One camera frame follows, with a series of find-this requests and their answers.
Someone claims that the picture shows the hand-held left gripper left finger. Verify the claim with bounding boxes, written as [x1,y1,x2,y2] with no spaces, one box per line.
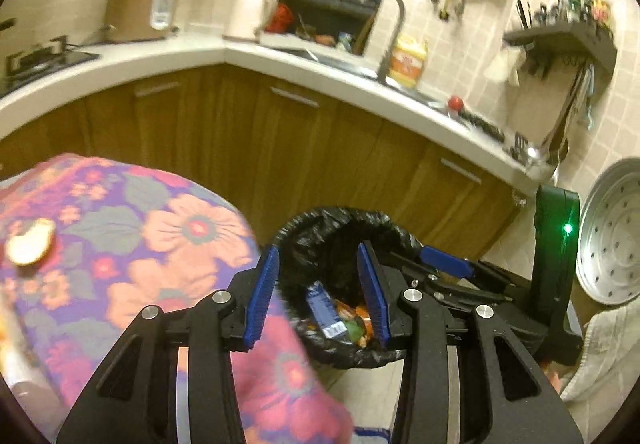
[55,244,281,444]

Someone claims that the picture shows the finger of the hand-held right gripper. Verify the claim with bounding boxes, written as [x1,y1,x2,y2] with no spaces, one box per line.
[390,251,521,320]
[420,246,512,286]

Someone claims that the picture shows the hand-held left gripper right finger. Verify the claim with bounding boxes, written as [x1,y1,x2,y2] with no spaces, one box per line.
[356,240,583,444]

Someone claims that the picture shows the orange snack bag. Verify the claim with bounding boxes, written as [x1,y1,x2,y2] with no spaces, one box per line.
[334,299,373,325]

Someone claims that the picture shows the blue and white drink carton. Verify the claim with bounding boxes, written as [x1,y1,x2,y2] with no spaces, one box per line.
[306,286,351,338]

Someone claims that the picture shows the trash bin with black bag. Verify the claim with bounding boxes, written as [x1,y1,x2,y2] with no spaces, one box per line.
[272,206,426,371]

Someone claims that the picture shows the round perforated steamer tray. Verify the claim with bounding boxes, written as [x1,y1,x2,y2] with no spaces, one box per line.
[575,156,640,307]

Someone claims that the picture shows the hanging steel ladles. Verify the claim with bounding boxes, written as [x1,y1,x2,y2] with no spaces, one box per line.
[510,66,596,177]

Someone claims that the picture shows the floral purple tablecloth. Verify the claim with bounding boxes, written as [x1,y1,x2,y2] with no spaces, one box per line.
[0,153,356,444]

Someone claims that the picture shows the white towel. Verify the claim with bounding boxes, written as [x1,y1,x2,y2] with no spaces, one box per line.
[560,304,640,406]

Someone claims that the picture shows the dark cucumber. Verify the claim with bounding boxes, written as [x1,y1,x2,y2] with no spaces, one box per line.
[460,111,506,142]

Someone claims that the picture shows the wooden base cabinets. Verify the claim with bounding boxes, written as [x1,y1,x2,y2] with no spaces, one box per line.
[0,64,531,255]

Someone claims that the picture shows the hanging white cloth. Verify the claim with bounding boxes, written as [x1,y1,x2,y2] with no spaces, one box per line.
[487,46,526,87]

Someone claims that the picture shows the yellow detergent bottle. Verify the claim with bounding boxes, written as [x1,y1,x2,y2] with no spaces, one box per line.
[389,34,428,90]

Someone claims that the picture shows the steel sink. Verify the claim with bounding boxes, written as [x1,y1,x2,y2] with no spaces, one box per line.
[280,46,446,107]

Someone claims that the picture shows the steel kitchen faucet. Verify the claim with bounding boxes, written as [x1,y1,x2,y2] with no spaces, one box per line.
[359,0,406,85]

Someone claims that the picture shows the orange peel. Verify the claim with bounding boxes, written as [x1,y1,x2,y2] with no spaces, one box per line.
[5,219,56,267]

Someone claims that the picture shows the red container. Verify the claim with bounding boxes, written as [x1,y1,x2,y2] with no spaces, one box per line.
[265,4,293,34]

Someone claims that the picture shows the white electric kettle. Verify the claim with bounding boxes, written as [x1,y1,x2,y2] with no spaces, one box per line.
[227,0,280,41]

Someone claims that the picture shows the brown rice cooker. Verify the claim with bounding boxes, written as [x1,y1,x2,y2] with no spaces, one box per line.
[104,0,184,44]

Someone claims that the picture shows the black gas stove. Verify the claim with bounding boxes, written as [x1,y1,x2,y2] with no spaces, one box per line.
[0,35,101,90]

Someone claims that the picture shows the dark wall shelf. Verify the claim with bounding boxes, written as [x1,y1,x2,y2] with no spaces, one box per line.
[502,21,618,76]

